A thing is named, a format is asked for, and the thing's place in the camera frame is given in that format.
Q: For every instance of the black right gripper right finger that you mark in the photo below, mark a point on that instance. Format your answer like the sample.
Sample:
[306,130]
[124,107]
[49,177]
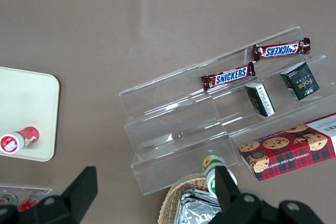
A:
[225,187]

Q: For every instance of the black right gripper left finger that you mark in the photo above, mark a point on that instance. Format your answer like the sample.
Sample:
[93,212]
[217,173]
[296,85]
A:
[76,195]

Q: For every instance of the foil-wrapped sandwich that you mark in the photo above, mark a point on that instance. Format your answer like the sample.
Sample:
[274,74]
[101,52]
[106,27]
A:
[194,208]

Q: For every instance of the woven wicker basket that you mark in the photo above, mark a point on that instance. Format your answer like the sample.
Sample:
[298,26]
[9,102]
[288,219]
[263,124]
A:
[170,197]

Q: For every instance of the cream plastic tray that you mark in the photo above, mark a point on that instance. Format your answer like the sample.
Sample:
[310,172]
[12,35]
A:
[29,103]

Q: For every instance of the green white bottle sunflower cap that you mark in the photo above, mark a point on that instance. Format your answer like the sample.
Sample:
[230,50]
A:
[211,163]

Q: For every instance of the small red white bottle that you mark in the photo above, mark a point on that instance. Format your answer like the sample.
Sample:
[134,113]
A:
[6,198]
[29,201]

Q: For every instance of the clear acrylic bin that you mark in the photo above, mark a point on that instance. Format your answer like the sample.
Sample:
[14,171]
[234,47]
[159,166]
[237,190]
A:
[23,191]

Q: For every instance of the red tartan cookie box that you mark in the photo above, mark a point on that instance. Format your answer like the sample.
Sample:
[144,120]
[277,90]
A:
[288,153]

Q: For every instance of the red bottle with white cap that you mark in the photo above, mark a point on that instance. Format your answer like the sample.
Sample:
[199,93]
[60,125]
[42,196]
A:
[25,137]

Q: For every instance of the clear acrylic stepped shelf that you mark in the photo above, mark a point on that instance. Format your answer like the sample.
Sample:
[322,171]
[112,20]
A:
[286,119]
[170,119]

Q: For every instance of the black box with white label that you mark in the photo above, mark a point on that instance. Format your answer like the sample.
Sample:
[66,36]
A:
[261,99]

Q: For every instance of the brown Snickers bar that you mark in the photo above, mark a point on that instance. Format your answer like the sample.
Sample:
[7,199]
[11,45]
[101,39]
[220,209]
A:
[231,75]
[281,49]

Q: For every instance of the black box with gold print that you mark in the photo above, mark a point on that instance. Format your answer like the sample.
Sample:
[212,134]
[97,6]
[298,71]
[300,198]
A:
[302,81]

